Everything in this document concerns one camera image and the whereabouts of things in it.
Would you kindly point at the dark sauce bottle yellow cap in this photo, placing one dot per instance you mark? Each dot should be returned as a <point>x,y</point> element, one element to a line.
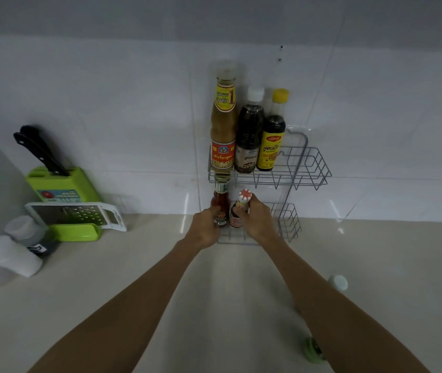
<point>272,139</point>

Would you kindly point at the person's right hand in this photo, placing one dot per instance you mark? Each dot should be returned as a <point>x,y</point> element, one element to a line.
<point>259,225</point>

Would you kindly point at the person's left hand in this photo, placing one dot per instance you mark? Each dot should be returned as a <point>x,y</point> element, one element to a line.
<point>201,231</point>

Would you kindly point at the person's left fingers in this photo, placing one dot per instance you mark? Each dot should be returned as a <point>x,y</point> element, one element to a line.
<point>212,214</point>

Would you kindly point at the white shaker bottle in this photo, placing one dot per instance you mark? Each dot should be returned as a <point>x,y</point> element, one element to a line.
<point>11,255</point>

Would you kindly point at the white handheld grater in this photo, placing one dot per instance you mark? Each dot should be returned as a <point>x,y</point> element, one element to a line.
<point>73,214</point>

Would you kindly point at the green knife block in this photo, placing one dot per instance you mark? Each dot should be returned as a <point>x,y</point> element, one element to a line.
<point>65,186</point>

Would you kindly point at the person's right fingers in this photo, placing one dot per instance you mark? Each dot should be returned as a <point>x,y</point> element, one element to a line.
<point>253,203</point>

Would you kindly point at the small bottle red-white cap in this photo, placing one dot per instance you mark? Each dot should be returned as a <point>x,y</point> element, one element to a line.
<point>243,198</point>

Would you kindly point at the dark sauce bottle white cap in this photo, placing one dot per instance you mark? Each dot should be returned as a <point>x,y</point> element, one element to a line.
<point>249,132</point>

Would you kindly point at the person's left forearm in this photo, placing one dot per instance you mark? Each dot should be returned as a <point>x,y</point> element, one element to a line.
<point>127,314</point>

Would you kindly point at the red chili sauce bottle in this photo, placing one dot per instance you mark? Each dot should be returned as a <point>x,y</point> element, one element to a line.
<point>221,200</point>

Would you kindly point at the grey shaker translucent cap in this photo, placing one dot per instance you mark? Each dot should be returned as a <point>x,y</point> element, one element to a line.
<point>26,231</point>

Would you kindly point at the white-capped bottle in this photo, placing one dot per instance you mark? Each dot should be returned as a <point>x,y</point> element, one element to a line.
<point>338,282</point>

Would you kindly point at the tall brown sauce bottle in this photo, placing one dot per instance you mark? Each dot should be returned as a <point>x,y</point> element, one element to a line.
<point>223,128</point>

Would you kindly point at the person's right forearm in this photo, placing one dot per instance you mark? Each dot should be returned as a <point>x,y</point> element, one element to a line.
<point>333,306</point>

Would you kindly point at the green grater container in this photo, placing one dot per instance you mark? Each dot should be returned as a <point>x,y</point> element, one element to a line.
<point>77,233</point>

